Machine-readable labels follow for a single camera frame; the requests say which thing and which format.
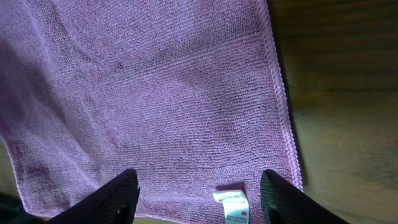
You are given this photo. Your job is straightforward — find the purple microfiber cloth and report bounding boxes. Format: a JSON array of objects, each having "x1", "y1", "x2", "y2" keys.
[{"x1": 1, "y1": 0, "x2": 303, "y2": 223}]

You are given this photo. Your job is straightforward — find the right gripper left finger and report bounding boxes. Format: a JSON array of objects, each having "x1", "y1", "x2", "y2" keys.
[{"x1": 48, "y1": 169, "x2": 139, "y2": 224}]

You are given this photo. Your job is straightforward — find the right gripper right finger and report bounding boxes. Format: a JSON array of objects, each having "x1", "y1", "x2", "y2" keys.
[{"x1": 261, "y1": 169, "x2": 348, "y2": 224}]

